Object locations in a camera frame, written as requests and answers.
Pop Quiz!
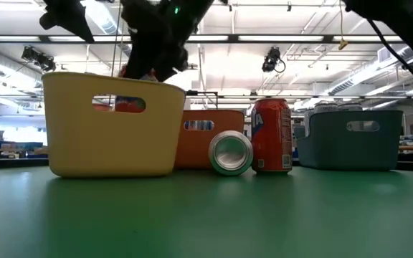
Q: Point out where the yellow plastic basket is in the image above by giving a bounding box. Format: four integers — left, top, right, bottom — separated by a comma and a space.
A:
42, 71, 187, 179

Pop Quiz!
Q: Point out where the teal plastic basket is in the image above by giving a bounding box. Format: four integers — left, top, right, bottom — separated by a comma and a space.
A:
295, 110, 404, 172

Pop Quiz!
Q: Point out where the black overhead frame bar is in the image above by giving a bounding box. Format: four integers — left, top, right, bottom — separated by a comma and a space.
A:
0, 34, 404, 45

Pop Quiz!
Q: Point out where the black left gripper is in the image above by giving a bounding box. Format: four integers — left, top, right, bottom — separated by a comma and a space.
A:
39, 0, 95, 44

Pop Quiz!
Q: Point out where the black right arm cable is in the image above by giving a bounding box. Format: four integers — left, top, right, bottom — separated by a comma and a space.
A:
366, 18, 413, 96

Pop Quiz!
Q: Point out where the orange plastic basket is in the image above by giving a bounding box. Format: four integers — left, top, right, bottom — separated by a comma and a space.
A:
174, 109, 246, 171

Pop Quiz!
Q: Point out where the white Celsius Arctic Vibe can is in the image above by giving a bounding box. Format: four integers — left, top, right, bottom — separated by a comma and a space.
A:
338, 102, 364, 112
313, 101, 338, 114

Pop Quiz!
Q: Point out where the black overhead rig camera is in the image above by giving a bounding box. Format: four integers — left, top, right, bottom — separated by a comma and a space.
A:
261, 46, 287, 74
21, 45, 57, 73

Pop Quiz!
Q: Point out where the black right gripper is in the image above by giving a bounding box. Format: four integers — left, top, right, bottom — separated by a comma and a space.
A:
120, 0, 214, 83

